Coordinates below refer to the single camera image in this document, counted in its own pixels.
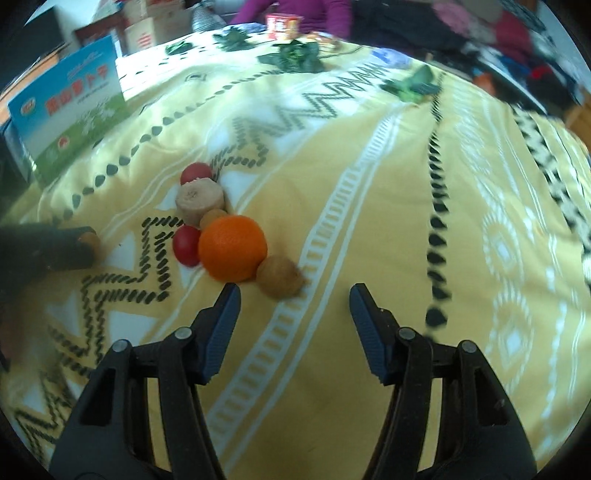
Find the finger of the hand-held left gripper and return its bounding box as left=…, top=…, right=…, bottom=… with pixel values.
left=0, top=224, right=95, bottom=275

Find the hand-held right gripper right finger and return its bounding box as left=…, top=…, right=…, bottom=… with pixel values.
left=348, top=284, right=539, bottom=480

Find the peeled banana piece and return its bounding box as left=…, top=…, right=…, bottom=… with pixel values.
left=174, top=179, right=225, bottom=222

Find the yellow patterned blanket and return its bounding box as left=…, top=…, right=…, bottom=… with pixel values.
left=0, top=28, right=591, bottom=480

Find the wooden furniture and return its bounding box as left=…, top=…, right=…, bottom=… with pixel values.
left=563, top=90, right=591, bottom=141

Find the blue and white packet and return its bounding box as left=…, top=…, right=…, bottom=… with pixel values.
left=369, top=48, right=408, bottom=68

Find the red cherry tomato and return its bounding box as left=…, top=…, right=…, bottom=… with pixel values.
left=180, top=161, right=214, bottom=186
left=172, top=225, right=202, bottom=267

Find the brown kiwi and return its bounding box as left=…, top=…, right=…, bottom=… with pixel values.
left=256, top=256, right=308, bottom=301

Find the red snack box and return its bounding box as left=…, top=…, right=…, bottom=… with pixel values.
left=265, top=14, right=304, bottom=40

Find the mandarin orange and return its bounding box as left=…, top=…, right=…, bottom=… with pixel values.
left=198, top=216, right=269, bottom=283

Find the cardboard box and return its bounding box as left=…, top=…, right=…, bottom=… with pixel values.
left=124, top=7, right=195, bottom=55

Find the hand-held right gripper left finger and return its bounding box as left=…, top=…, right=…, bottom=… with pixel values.
left=48, top=282, right=242, bottom=480

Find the pile of clothes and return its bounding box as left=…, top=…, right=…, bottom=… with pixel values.
left=351, top=0, right=583, bottom=109

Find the blue and green carton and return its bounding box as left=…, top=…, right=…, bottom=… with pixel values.
left=9, top=34, right=130, bottom=185

